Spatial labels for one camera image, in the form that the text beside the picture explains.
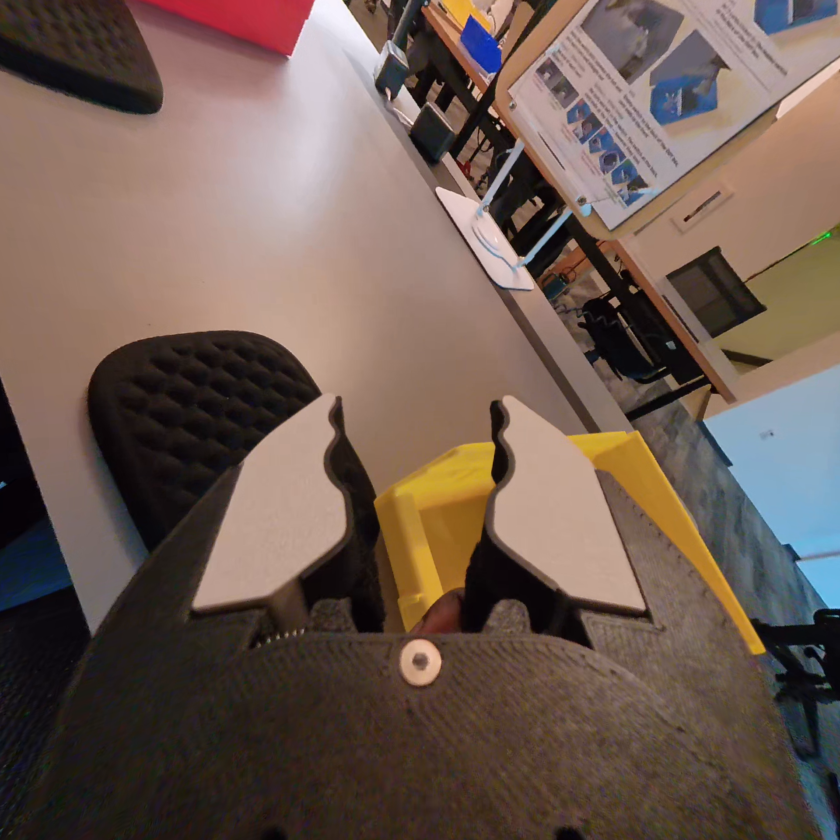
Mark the wooden-backed instruction board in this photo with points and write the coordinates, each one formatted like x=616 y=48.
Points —
x=656 y=85

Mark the blue plastic bin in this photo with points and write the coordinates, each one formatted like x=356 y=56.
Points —
x=480 y=43

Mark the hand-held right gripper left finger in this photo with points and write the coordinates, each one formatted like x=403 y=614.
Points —
x=282 y=505

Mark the long wooden table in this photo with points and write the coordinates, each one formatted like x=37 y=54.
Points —
x=656 y=289

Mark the red plastic bin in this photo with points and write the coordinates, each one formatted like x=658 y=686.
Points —
x=243 y=19

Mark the dark wall monitor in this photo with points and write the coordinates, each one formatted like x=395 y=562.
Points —
x=715 y=292

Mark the yellow plastic bin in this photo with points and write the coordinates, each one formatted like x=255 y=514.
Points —
x=433 y=499

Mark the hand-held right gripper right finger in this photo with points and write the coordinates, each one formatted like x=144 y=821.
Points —
x=558 y=518

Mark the person's right hand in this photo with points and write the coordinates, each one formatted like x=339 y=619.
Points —
x=441 y=610

